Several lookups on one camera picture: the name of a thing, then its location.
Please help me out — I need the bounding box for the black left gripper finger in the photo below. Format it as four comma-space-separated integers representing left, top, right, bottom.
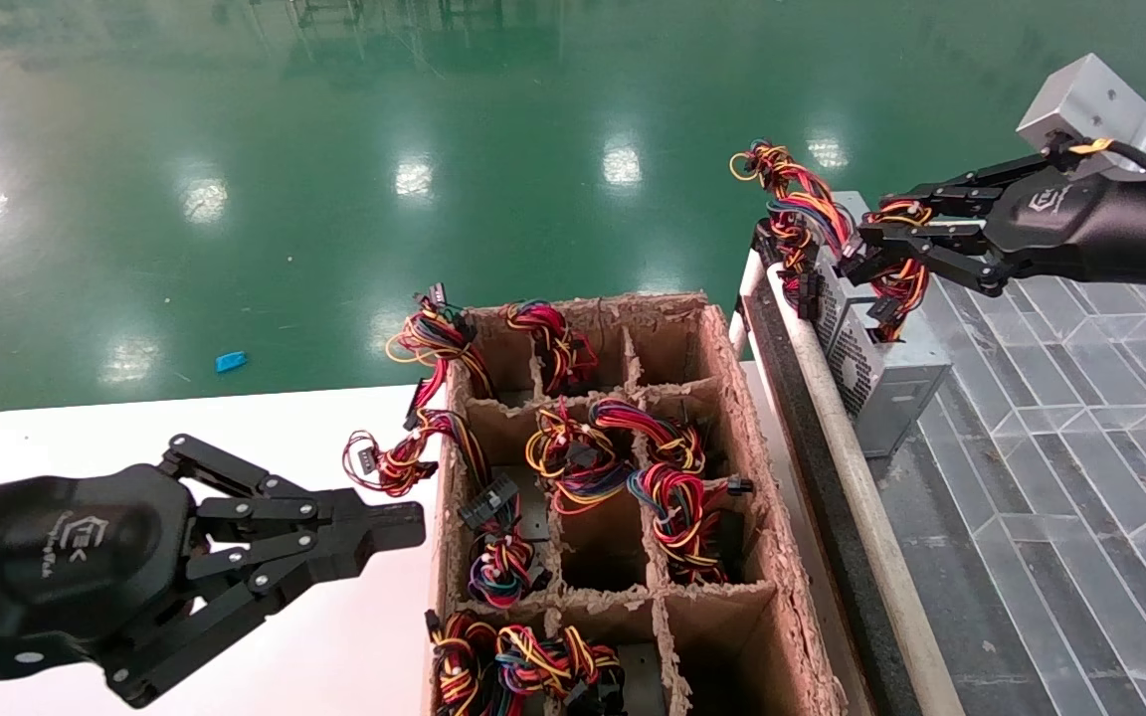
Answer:
160, 435, 427, 535
105, 527, 427, 709

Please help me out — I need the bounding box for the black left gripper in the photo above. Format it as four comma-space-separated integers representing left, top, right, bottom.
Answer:
0, 462, 211, 687

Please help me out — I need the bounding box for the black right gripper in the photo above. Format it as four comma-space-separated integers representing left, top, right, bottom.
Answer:
838, 154, 1133, 299

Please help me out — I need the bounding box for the grey power supply with wires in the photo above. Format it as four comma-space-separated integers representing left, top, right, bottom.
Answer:
729, 139, 877, 321
817, 197, 954, 458

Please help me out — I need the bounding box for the clear acrylic divider tray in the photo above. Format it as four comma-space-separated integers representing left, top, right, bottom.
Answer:
871, 268, 1146, 716

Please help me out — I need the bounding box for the brown cardboard divider box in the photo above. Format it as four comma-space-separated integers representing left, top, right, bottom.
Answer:
424, 290, 848, 716

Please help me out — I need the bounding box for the power supply wire bundle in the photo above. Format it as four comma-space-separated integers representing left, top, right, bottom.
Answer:
424, 610, 501, 716
630, 462, 756, 585
384, 283, 494, 431
495, 625, 626, 716
523, 401, 634, 516
501, 301, 601, 397
342, 408, 491, 498
588, 398, 705, 473
459, 474, 552, 610

